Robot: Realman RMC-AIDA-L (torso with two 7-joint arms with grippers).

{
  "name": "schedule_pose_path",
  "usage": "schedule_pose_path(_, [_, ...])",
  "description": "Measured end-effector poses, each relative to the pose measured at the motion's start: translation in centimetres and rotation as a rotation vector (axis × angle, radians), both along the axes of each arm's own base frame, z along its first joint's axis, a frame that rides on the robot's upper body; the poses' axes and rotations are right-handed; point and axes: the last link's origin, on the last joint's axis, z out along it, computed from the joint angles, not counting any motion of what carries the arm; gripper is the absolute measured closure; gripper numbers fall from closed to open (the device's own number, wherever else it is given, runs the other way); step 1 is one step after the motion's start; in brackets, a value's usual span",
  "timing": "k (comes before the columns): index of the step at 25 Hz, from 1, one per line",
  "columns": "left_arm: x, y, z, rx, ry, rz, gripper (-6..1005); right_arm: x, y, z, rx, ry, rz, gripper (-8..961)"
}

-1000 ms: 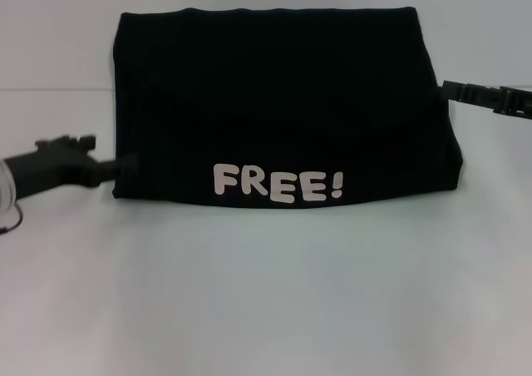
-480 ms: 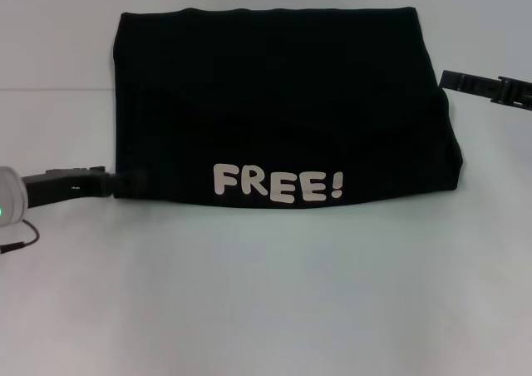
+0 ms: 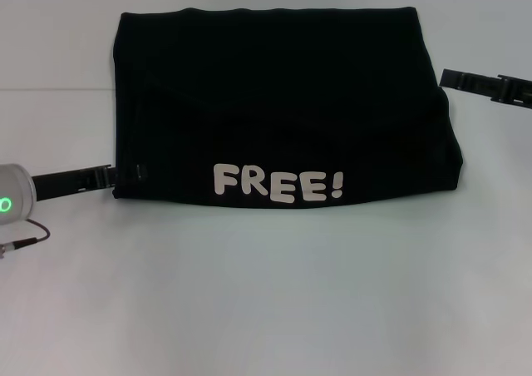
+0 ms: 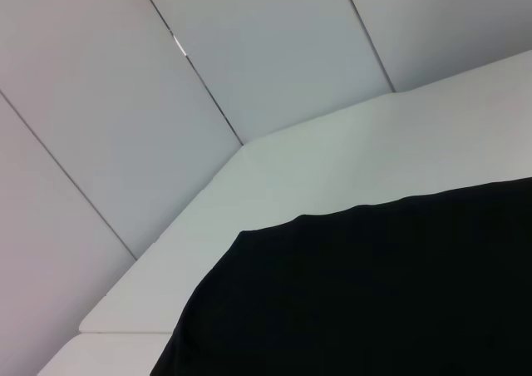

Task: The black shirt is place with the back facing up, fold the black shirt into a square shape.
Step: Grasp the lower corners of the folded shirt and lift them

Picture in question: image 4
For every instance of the black shirt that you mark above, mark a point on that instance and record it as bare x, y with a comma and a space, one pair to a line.
353, 293

